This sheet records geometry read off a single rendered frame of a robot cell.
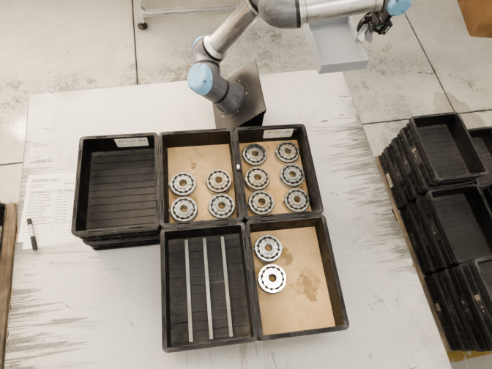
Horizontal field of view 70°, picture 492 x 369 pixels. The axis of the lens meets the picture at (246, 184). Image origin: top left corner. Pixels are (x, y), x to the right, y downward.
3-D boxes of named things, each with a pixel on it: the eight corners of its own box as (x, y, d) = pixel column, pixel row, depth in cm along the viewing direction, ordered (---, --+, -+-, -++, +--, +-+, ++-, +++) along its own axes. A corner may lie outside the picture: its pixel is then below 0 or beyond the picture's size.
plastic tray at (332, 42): (302, 26, 153) (304, 16, 148) (345, 22, 155) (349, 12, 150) (318, 74, 142) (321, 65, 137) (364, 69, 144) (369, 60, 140)
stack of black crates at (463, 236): (397, 211, 218) (427, 189, 187) (441, 205, 222) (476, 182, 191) (422, 276, 202) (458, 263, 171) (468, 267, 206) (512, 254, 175)
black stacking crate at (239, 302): (165, 238, 133) (160, 228, 123) (241, 230, 137) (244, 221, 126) (168, 352, 117) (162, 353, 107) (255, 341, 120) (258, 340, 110)
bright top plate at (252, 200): (246, 192, 138) (246, 192, 138) (270, 189, 140) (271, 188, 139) (251, 217, 134) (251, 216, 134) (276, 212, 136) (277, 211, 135)
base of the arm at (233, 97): (217, 95, 167) (202, 86, 160) (241, 77, 160) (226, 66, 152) (222, 121, 160) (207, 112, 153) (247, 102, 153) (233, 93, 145)
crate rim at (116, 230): (81, 139, 137) (79, 136, 135) (159, 135, 141) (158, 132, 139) (72, 237, 121) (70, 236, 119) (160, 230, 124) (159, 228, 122)
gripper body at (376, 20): (368, 34, 136) (389, 7, 126) (360, 19, 139) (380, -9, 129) (383, 36, 139) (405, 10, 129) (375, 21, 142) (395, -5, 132)
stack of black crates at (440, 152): (375, 156, 234) (409, 116, 193) (416, 151, 238) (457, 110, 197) (397, 211, 218) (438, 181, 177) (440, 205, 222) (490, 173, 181)
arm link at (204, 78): (207, 107, 154) (184, 94, 144) (206, 81, 159) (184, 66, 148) (228, 95, 147) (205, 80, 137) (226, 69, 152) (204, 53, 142)
